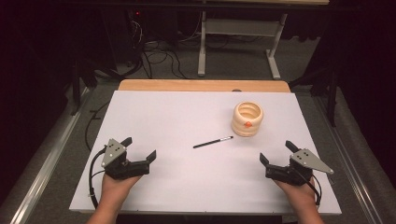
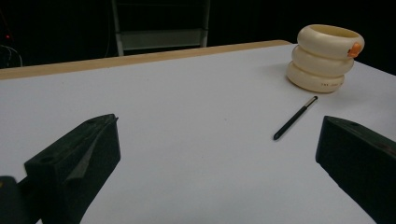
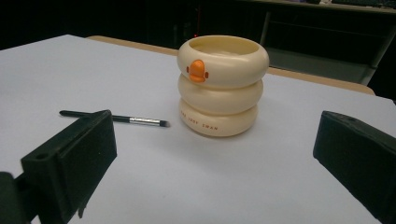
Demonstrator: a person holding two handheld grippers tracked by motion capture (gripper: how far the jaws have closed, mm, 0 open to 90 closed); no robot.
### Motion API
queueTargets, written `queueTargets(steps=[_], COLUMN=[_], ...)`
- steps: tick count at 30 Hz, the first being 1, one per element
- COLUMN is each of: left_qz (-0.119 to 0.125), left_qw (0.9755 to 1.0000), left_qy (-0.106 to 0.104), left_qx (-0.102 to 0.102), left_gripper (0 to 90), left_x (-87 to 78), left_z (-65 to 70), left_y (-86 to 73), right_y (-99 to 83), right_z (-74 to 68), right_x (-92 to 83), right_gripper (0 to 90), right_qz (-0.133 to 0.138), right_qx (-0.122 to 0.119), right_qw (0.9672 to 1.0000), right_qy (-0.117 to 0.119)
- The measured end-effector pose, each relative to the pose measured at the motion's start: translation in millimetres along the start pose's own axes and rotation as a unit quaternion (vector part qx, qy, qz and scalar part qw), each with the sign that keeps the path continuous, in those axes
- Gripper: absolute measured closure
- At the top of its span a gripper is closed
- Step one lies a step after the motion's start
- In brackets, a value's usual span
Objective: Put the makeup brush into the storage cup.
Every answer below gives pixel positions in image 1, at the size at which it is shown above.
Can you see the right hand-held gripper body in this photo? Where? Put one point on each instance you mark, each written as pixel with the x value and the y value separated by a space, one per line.
pixel 295 169

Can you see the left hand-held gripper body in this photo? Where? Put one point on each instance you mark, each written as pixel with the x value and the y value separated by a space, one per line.
pixel 115 164

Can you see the cream ribbed pen holder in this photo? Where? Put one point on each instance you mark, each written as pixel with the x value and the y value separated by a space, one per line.
pixel 247 128

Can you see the black pen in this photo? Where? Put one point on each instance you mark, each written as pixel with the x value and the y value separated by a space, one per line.
pixel 213 142

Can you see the person's right hand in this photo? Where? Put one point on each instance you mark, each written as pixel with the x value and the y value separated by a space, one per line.
pixel 295 193

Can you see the person's left hand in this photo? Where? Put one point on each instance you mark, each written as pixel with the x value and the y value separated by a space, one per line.
pixel 116 189

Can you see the white table board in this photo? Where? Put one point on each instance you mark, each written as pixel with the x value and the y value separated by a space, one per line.
pixel 186 109

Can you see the black metal stand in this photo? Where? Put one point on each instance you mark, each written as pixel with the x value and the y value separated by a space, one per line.
pixel 332 93
pixel 75 90

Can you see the wooden table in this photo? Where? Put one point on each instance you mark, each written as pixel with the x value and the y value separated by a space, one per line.
pixel 202 85

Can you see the black computer tower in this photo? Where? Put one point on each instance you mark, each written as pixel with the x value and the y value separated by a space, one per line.
pixel 134 34

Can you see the silver floor rail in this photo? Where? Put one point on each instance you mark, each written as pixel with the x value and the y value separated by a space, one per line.
pixel 348 155
pixel 46 165

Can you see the white metal desk frame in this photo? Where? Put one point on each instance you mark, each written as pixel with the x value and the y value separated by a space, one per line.
pixel 202 46

